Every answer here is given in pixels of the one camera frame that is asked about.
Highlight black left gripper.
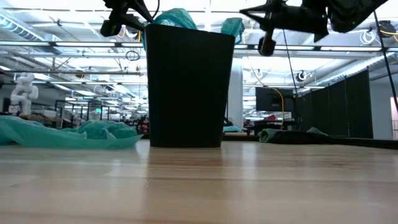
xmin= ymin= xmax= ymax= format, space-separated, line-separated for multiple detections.
xmin=104 ymin=0 xmax=155 ymax=32

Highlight black monitor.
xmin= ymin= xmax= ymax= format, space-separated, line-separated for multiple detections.
xmin=255 ymin=86 xmax=295 ymax=113

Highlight black rack frame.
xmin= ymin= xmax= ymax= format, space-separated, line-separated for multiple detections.
xmin=55 ymin=100 xmax=110 ymax=124

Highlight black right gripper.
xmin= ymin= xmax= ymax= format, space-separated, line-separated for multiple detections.
xmin=239 ymin=0 xmax=330 ymax=43

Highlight green black cloth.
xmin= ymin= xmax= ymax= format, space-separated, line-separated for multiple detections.
xmin=259 ymin=126 xmax=331 ymax=144

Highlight black trash bin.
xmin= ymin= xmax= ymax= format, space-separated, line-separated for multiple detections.
xmin=145 ymin=24 xmax=236 ymax=149

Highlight teal spare plastic bag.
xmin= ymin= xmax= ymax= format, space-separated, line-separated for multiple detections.
xmin=0 ymin=114 xmax=144 ymax=150

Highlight black cable loop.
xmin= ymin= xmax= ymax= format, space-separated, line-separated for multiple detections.
xmin=125 ymin=50 xmax=141 ymax=62

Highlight black partition panels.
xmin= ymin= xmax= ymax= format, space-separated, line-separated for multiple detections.
xmin=295 ymin=68 xmax=374 ymax=139

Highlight blue plastic bin liner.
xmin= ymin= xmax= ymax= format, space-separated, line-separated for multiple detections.
xmin=142 ymin=7 xmax=246 ymax=50

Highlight thin black pole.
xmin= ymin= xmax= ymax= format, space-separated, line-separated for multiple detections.
xmin=372 ymin=11 xmax=398 ymax=113
xmin=282 ymin=29 xmax=300 ymax=96

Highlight yellow cable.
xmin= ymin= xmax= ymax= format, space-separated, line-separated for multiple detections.
xmin=250 ymin=67 xmax=285 ymax=130

